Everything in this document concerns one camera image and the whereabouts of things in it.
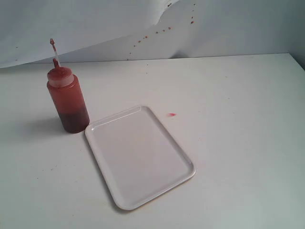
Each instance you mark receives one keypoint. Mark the red sauce squeeze bottle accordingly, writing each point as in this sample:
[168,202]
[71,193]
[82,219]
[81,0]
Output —
[65,91]

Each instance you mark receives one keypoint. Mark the white rectangular tray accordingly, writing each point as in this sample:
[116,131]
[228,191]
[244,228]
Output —
[138,158]

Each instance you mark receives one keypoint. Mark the white paper backdrop sheet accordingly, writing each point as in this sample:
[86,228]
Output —
[112,30]

